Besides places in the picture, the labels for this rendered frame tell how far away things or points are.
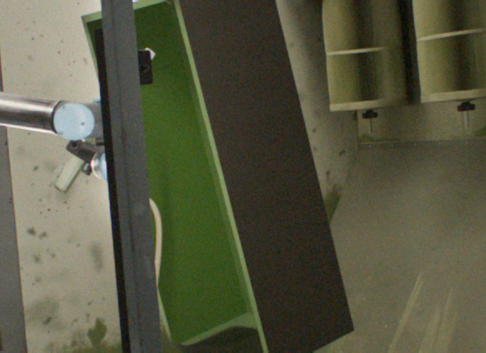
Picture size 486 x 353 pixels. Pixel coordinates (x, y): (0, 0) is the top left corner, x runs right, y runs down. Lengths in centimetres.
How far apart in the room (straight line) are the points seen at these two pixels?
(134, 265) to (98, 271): 213
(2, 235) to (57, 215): 23
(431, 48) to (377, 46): 46
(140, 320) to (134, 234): 17
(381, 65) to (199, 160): 98
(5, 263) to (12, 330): 25
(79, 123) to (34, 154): 145
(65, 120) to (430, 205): 210
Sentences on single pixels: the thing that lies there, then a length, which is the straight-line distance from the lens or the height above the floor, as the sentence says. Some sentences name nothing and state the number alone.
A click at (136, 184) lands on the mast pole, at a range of 206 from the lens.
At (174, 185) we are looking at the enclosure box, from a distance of 375.
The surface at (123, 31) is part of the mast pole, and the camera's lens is 206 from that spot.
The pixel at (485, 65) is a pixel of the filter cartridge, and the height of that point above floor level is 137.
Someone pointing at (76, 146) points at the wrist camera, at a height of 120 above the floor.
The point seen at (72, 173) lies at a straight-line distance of 307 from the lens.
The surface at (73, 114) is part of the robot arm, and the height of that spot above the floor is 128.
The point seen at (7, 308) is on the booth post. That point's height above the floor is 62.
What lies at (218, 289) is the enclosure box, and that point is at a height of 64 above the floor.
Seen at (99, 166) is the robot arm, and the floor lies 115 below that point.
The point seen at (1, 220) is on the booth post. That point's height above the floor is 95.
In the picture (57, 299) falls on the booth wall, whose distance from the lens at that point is 412.
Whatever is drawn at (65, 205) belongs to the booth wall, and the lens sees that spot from 411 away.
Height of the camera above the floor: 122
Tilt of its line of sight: 3 degrees down
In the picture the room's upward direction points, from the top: 5 degrees counter-clockwise
